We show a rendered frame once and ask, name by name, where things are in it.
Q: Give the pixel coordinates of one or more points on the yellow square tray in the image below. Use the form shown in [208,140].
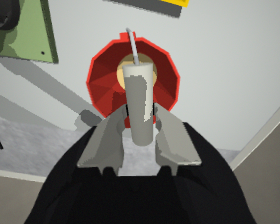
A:
[183,3]

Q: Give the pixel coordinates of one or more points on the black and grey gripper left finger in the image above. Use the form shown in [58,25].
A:
[98,148]

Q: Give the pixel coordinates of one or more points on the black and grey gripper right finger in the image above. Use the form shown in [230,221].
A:
[191,156]

